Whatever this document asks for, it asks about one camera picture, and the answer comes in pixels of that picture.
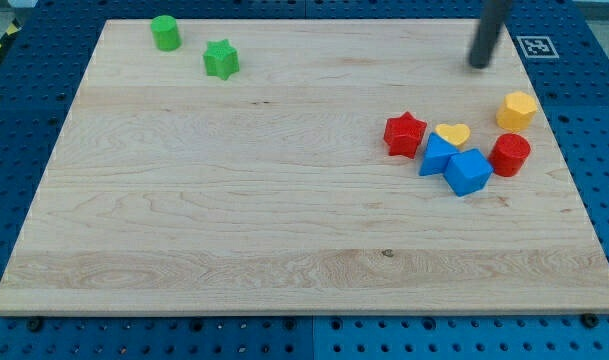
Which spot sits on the black bolt left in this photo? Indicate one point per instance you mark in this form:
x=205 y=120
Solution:
x=34 y=324

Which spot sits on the yellow heart block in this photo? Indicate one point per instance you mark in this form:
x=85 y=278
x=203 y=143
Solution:
x=455 y=134

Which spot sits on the green cylinder block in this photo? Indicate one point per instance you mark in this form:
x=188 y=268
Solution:
x=165 y=33

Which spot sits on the light wooden board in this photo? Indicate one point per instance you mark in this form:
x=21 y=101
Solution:
x=173 y=193

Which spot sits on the white fiducial marker tag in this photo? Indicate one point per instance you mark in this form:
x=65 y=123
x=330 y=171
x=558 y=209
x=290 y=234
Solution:
x=537 y=47

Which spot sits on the red star block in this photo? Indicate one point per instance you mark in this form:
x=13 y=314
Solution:
x=404 y=134

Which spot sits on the black bolt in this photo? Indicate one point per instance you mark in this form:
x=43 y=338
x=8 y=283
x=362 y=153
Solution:
x=589 y=320
x=34 y=324

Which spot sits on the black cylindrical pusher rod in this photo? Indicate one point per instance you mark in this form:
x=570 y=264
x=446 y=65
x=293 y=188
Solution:
x=493 y=16

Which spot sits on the yellow hexagon block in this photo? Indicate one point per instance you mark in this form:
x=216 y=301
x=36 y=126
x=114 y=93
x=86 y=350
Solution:
x=516 y=111

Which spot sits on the blue cube block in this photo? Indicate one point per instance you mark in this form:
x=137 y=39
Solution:
x=467 y=172

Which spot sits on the blue triangle block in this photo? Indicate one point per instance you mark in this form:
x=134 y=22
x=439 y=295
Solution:
x=437 y=155

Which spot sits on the black bolt right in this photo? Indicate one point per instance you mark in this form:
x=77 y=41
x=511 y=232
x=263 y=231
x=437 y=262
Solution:
x=589 y=320

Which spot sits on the red cylinder block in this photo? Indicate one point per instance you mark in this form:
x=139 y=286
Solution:
x=509 y=154

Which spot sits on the green star block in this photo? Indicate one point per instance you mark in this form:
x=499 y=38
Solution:
x=221 y=59

